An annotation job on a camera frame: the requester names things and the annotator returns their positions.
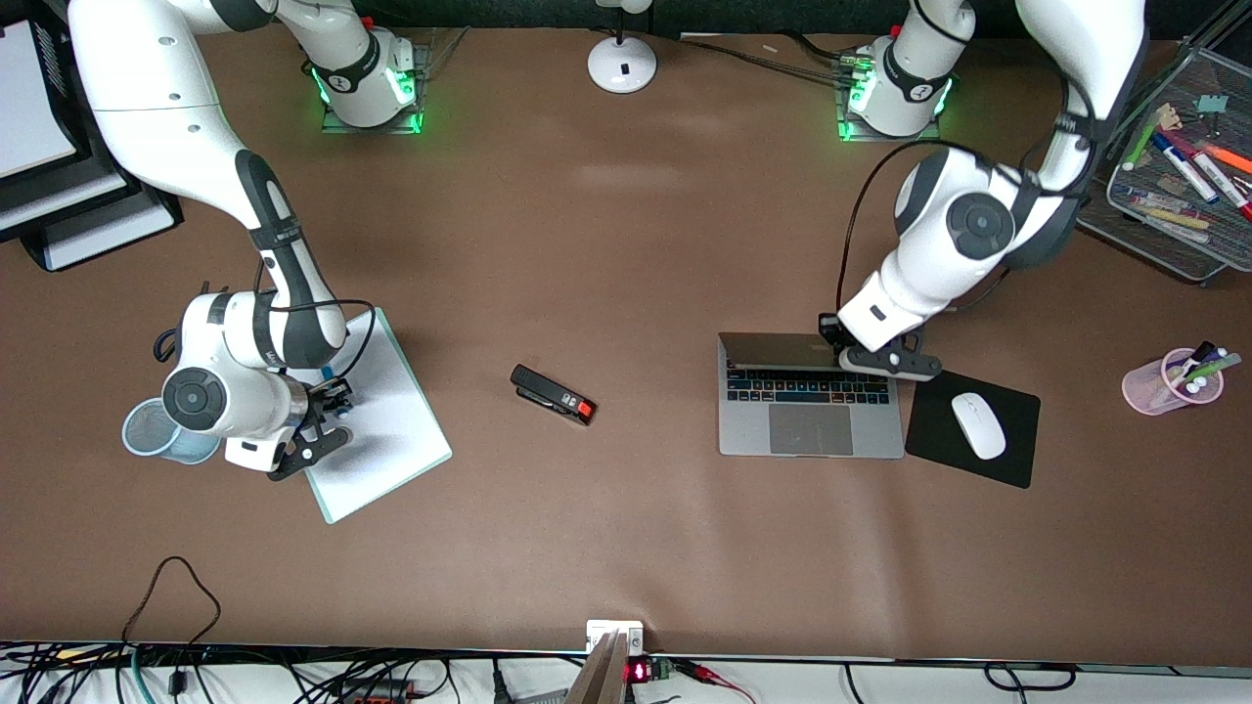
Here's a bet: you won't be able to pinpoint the silver laptop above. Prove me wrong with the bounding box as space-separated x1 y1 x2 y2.
718 332 906 460

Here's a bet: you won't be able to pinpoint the white marker blue red label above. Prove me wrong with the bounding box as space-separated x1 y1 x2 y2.
1125 189 1209 224

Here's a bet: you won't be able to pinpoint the green marker in tray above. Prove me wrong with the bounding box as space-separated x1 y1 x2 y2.
1122 117 1162 173

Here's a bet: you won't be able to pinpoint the green marker in pink cup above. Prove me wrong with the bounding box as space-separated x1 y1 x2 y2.
1170 353 1243 389

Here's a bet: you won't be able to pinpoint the white marker blue cap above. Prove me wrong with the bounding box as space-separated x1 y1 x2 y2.
1151 132 1221 205

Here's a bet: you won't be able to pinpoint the white marker red cap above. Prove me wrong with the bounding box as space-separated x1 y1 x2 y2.
1190 152 1252 222

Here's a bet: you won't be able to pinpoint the white paper sheet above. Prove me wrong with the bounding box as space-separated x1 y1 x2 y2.
308 314 451 519

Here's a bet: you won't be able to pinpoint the mint green clipboard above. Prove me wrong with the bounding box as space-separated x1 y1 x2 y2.
293 307 454 525

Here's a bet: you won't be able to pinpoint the black mouse pad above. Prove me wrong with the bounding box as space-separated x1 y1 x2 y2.
905 365 1042 490

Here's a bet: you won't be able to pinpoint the white computer mouse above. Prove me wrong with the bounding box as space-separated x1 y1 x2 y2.
951 392 1007 461

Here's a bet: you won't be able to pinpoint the black scissors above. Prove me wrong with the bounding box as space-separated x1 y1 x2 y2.
154 282 212 365

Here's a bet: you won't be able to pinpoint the light blue mesh cup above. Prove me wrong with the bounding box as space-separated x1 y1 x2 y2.
121 397 223 465

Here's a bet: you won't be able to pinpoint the black stapler red tip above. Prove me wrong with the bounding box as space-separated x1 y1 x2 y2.
510 364 597 427

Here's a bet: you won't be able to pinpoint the black stacked paper tray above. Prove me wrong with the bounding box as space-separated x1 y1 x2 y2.
0 0 185 273

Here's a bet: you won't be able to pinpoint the black power strip orange switches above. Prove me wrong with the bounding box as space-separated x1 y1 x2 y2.
328 680 417 704

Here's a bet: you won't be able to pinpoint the pink mesh pen cup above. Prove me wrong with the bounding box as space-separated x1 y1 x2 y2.
1122 347 1226 417

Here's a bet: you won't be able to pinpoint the white lamp base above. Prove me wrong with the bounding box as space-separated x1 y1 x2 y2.
587 0 658 95

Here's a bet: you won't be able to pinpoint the grey mesh desk tray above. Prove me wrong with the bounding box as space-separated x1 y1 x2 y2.
1076 37 1252 287

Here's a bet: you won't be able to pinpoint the orange highlighter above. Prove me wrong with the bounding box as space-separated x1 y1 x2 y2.
1198 142 1252 179

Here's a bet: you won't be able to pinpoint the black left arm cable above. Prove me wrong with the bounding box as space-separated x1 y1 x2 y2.
836 59 1098 316

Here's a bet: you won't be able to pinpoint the black braided cable loop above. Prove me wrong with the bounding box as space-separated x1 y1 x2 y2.
122 555 221 651

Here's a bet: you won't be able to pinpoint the black table cable bundle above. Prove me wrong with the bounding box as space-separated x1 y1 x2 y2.
675 35 857 81

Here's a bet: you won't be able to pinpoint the red wire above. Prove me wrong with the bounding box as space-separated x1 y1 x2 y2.
675 660 756 704

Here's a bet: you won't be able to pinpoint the black looped cable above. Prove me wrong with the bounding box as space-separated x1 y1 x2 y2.
983 662 1079 691

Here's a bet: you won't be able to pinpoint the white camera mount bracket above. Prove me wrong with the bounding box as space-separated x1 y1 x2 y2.
586 619 646 656

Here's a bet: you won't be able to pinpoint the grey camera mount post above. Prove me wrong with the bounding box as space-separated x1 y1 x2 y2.
565 631 633 704

